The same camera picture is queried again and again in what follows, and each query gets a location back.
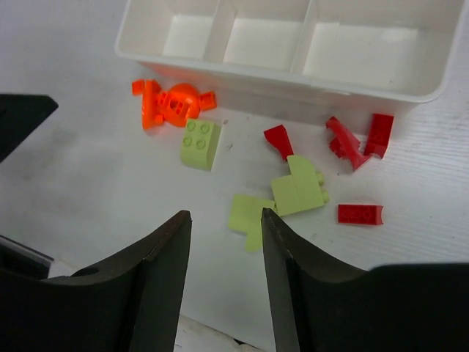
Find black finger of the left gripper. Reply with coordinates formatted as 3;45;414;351
0;94;59;161
1;236;53;279

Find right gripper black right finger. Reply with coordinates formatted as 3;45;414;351
262;209;468;351

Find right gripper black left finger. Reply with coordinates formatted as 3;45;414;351
1;210;192;351

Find red sloped brick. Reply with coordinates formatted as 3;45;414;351
337;204;383;226

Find green sloped brick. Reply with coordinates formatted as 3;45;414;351
228;194;276;252

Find orange dome lego assembly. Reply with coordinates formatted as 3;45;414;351
132;79;217;131

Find green lego block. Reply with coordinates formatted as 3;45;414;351
270;155;330;216

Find green curved 2x2 brick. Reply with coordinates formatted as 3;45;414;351
180;119;221;171

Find large red arch piece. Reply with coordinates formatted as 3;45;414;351
325;117;371;171

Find red 1x3 brick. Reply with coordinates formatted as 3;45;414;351
363;114;394;159

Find small red curved slope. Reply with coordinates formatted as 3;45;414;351
264;125;294;161

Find white three-compartment container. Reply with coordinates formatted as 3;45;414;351
114;1;468;114

